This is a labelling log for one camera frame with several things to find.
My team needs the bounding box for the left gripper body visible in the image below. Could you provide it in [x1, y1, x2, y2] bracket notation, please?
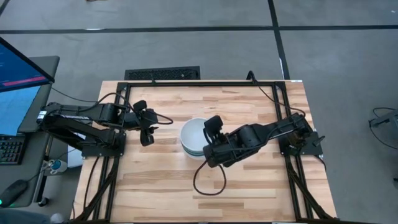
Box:
[123, 108, 160, 129]

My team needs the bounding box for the black keyboard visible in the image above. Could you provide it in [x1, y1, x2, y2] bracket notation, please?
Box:
[0, 134, 26, 166]

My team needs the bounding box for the black computer mouse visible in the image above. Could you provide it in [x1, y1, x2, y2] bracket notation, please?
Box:
[0, 179, 29, 208]

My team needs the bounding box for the white smooth bowl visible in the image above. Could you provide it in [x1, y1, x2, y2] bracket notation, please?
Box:
[183, 149, 208, 161]
[180, 117, 218, 156]

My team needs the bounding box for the light blue screen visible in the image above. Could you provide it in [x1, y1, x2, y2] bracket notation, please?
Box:
[0, 85, 42, 137]

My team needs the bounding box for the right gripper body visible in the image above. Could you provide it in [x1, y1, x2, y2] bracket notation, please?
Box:
[216, 126, 248, 166]

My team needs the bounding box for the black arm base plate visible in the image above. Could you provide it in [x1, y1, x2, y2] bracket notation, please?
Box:
[81, 132, 127, 158]
[277, 130, 326, 157]

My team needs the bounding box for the green bowl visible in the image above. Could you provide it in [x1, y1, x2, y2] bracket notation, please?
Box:
[181, 144, 206, 157]

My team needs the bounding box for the black aluminium table frame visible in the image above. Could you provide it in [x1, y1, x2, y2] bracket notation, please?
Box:
[70, 80, 341, 224]

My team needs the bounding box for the black floor vent grille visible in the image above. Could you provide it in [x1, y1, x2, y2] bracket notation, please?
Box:
[124, 65, 201, 81]

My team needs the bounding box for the black looped gripper cable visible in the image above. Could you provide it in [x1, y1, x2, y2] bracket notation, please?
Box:
[192, 159, 228, 197]

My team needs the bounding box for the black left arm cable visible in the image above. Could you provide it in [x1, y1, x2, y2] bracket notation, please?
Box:
[51, 86, 131, 108]

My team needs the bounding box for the long black power cable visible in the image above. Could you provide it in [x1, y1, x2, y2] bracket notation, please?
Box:
[247, 70, 307, 118]

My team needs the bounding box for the tilted dark blue monitor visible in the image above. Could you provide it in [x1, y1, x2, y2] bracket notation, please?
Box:
[0, 36, 56, 93]

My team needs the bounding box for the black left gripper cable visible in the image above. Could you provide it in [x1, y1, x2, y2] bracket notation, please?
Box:
[151, 110, 174, 126]

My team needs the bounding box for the white and blue cup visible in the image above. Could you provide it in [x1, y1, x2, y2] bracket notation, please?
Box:
[46, 159, 68, 175]

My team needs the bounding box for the dark grey desk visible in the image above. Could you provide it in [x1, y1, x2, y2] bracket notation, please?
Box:
[0, 55, 60, 209]

